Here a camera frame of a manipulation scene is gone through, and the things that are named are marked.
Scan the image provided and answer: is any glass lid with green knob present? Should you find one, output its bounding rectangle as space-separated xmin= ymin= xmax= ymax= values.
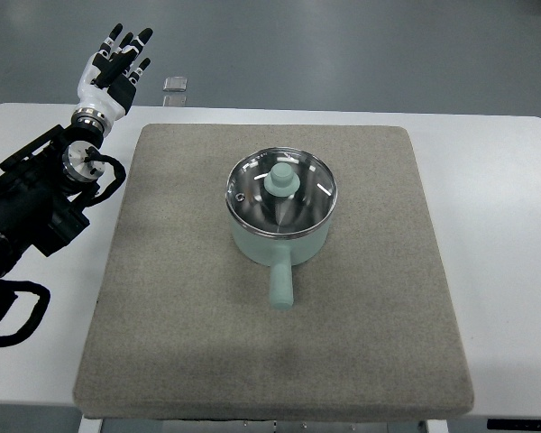
xmin=225 ymin=147 xmax=338 ymax=239

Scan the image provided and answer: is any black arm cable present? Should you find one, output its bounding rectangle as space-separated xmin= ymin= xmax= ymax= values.
xmin=0 ymin=279 xmax=51 ymax=348

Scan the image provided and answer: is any mint green saucepan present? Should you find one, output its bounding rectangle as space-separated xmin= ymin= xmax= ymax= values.
xmin=227 ymin=209 xmax=333 ymax=310

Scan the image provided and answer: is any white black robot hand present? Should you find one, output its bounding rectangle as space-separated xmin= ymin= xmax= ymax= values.
xmin=72 ymin=23 xmax=153 ymax=135

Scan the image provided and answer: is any black table control panel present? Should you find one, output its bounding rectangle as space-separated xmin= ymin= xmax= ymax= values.
xmin=487 ymin=419 xmax=541 ymax=432

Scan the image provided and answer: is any grey felt mat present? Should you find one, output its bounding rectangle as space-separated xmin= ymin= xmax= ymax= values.
xmin=73 ymin=124 xmax=474 ymax=422

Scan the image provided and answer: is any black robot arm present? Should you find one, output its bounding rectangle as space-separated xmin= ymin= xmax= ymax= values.
xmin=0 ymin=120 xmax=126 ymax=279

